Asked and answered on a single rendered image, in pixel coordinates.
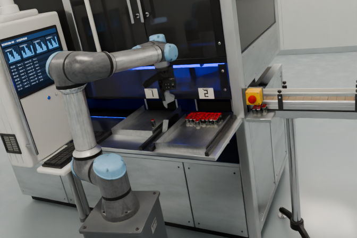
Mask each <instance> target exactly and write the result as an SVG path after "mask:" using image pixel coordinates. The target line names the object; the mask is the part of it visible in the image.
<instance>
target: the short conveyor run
mask: <svg viewBox="0 0 357 238"><path fill-rule="evenodd" d="M282 83H283V85H282V89H263V95H264V100H263V102H262V103H261V104H267V110H268V111H276V115H275V117H291V118H328V119H348V120H357V84H356V85H355V88H297V89H288V88H287V85H285V84H286V81H283V82H282Z"/></svg>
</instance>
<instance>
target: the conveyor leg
mask: <svg viewBox="0 0 357 238"><path fill-rule="evenodd" d="M280 118H285V121H286V136H287V152H288V167H289V176H290V191H291V206H292V221H293V222H296V223H299V222H300V221H301V209H300V191H299V173H298V155H297V145H296V127H295V119H296V118H291V117H280Z"/></svg>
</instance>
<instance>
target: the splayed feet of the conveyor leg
mask: <svg viewBox="0 0 357 238"><path fill-rule="evenodd" d="M279 212H280V213H279V214H278V217H279V218H281V219H285V218H286V217H287V218H288V219H289V220H290V227H291V229H293V230H295V231H298V232H299V233H300V235H301V237H302V238H310V237H309V235H308V233H307V232H306V230H305V228H304V220H303V218H301V221H300V222H299V223H296V222H293V221H292V212H290V211H289V210H287V209H286V208H284V207H280V208H279Z"/></svg>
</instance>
